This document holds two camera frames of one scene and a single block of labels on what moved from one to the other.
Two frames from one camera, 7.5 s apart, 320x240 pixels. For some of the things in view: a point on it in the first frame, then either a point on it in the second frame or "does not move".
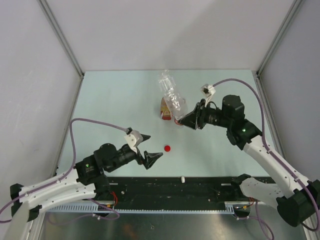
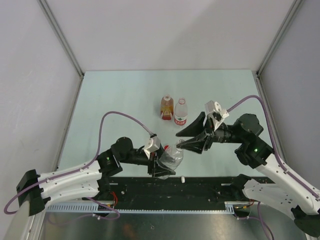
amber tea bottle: x=165 y=113 does not move
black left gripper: x=149 y=157 -> x=154 y=168
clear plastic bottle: x=176 y=103 -> x=172 y=157
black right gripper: x=199 y=112 -> x=204 y=142
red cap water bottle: x=182 y=112 does not move
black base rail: x=170 y=190 does not move
